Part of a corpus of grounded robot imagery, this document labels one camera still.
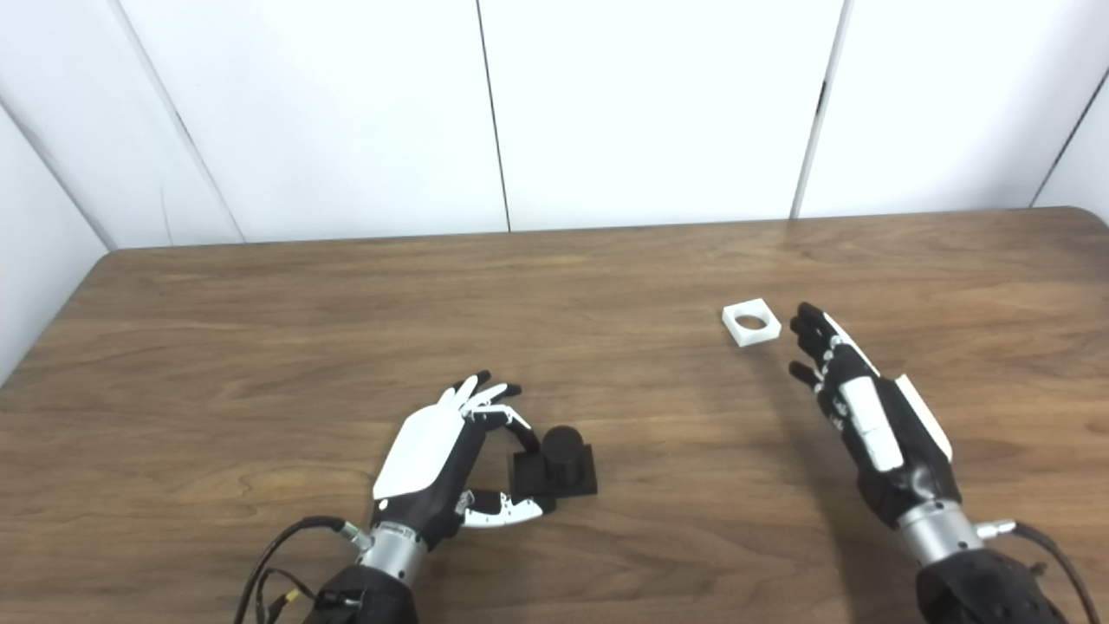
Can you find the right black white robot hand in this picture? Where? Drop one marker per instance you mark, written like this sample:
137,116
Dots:
884,433

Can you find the black peg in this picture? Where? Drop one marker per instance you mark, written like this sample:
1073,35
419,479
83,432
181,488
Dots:
567,459

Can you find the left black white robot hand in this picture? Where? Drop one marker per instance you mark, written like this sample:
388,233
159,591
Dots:
429,459

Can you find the white square piece with hole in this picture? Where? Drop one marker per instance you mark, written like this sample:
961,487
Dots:
743,332

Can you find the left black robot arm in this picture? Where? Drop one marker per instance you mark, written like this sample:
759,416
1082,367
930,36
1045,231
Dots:
372,581

